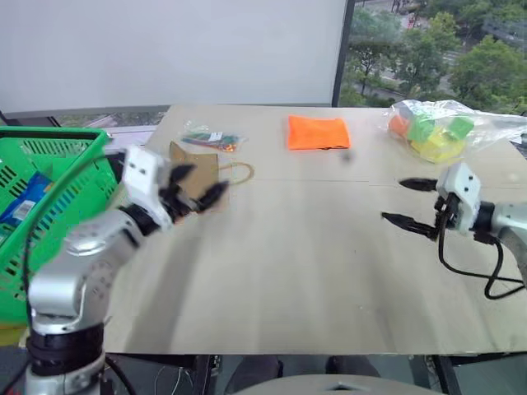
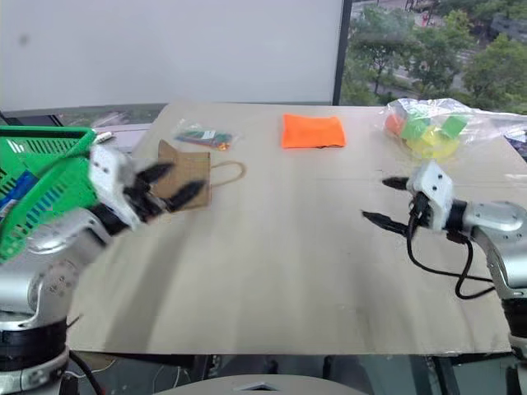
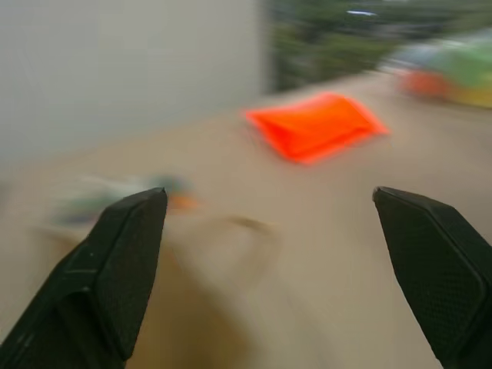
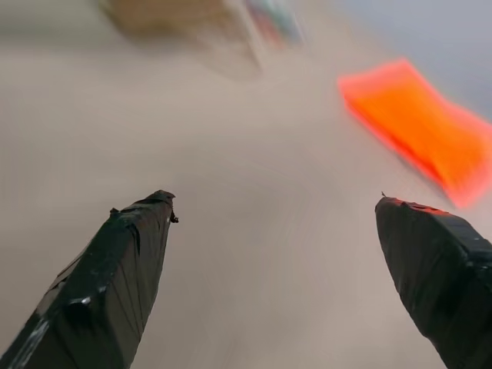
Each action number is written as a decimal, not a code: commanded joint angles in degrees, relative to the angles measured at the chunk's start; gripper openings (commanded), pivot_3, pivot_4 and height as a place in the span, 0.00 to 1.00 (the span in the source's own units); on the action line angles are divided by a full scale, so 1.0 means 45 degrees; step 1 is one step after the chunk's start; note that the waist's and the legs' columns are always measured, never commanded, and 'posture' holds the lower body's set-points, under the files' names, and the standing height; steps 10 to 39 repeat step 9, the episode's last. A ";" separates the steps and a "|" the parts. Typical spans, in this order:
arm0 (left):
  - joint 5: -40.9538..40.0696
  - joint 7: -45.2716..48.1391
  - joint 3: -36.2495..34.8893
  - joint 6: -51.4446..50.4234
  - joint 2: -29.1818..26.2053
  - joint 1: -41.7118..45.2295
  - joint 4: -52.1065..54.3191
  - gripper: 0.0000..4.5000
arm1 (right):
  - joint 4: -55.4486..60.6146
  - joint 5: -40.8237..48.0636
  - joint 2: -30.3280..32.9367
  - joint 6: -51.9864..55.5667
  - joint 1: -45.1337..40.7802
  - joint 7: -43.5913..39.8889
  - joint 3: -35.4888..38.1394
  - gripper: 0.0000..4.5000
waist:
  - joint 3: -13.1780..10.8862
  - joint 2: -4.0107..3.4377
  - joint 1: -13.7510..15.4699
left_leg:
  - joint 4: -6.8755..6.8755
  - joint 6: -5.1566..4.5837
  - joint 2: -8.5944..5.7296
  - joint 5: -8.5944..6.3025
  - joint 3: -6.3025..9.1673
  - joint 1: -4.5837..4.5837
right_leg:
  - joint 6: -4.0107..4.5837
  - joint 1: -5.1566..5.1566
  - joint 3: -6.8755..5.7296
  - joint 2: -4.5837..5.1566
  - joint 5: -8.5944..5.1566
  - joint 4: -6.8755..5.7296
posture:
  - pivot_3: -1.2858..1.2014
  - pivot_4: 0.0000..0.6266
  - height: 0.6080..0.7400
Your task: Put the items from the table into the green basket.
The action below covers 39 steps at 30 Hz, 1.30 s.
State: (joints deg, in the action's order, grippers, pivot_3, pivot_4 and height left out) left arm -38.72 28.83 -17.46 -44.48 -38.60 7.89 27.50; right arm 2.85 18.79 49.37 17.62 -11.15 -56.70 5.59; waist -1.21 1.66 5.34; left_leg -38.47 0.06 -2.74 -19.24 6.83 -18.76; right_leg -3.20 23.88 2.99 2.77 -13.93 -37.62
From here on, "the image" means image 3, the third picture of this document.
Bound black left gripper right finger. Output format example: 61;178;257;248
371;186;492;369

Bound orange packet in basket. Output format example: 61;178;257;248
397;69;453;101

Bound orange snack packet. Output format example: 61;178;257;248
244;91;391;166

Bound white green snack packet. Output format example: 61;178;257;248
52;173;204;228

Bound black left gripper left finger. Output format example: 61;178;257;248
0;187;168;369

